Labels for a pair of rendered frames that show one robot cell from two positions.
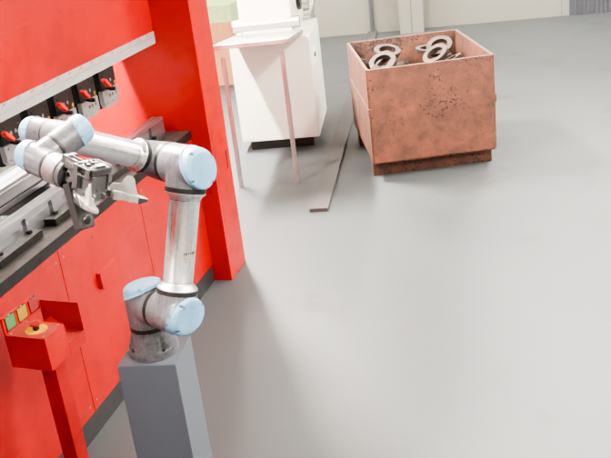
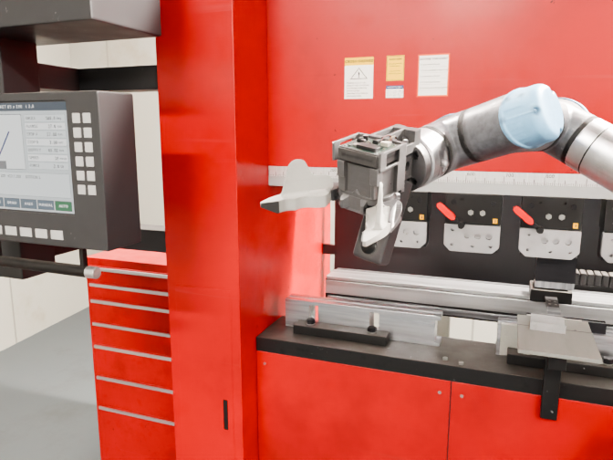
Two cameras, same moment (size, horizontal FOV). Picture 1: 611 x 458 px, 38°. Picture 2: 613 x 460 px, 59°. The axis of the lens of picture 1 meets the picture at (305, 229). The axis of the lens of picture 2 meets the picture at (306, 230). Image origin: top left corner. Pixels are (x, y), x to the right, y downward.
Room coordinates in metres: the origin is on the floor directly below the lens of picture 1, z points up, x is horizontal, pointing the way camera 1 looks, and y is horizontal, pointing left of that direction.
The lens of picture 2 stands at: (1.91, -0.18, 1.52)
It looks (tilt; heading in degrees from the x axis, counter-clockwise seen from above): 11 degrees down; 94
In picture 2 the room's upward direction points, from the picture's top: straight up
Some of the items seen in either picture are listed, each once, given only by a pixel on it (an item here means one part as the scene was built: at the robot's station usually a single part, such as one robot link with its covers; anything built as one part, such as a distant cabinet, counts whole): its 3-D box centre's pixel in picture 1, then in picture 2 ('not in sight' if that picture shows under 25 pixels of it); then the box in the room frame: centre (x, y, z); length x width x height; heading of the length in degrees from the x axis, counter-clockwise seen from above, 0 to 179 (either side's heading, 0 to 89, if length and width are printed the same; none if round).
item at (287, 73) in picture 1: (279, 62); not in sight; (7.27, 0.05, 0.63); 2.61 x 0.65 x 1.26; 172
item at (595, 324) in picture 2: not in sight; (565, 322); (2.53, 1.29, 0.98); 0.20 x 0.03 x 0.03; 163
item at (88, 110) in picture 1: (80, 98); not in sight; (3.81, 0.90, 1.26); 0.15 x 0.09 x 0.17; 163
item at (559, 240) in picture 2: not in sight; (549, 225); (2.47, 1.31, 1.26); 0.15 x 0.09 x 0.17; 163
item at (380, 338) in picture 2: not in sight; (340, 332); (1.91, 1.42, 0.89); 0.30 x 0.05 x 0.03; 163
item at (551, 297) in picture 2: not in sight; (551, 297); (2.55, 1.45, 1.01); 0.26 x 0.12 x 0.05; 73
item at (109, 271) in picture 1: (107, 273); not in sight; (3.43, 0.85, 0.58); 0.15 x 0.02 x 0.07; 163
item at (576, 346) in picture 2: not in sight; (555, 336); (2.46, 1.16, 1.00); 0.26 x 0.18 x 0.01; 73
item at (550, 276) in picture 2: not in sight; (555, 272); (2.50, 1.30, 1.13); 0.10 x 0.02 x 0.10; 163
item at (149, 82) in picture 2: not in sight; (95, 78); (1.18, 1.42, 1.66); 0.40 x 0.24 x 0.07; 163
